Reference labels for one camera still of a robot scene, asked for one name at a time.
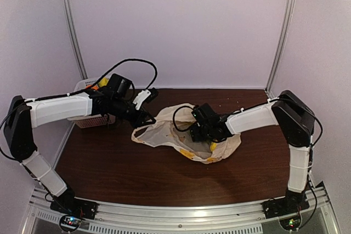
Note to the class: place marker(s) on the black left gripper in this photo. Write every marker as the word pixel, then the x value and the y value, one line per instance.
pixel 138 121

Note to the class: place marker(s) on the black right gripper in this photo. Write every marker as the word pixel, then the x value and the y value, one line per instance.
pixel 196 136

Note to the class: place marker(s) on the cream printed plastic bag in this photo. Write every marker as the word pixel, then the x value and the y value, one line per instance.
pixel 164 133

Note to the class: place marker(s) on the orange toy fruit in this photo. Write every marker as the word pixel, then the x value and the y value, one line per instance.
pixel 93 87

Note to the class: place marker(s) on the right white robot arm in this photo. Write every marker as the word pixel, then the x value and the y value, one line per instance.
pixel 280 131

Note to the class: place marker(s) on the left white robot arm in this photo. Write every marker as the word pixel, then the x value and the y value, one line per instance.
pixel 25 115

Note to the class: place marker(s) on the yellow green toy fruit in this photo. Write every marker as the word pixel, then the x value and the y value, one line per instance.
pixel 103 82

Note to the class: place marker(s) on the yellow toy banana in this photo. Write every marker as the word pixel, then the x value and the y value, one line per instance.
pixel 213 146

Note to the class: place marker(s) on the right round circuit board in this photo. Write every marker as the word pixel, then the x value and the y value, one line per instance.
pixel 290 223

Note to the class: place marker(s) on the round circuit board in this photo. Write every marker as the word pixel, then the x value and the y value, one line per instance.
pixel 69 223
pixel 290 223

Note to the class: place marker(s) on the left round circuit board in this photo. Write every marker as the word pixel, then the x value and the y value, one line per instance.
pixel 69 223

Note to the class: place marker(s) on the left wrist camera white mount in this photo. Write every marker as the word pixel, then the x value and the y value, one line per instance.
pixel 144 96

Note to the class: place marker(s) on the right aluminium frame post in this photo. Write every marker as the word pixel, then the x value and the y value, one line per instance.
pixel 288 14

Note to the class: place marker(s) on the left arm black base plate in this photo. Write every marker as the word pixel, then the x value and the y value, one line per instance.
pixel 76 207

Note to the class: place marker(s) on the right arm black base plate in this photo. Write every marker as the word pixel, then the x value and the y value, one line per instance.
pixel 277 207

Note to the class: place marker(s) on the aluminium front rail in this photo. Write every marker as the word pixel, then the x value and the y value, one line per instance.
pixel 249 217

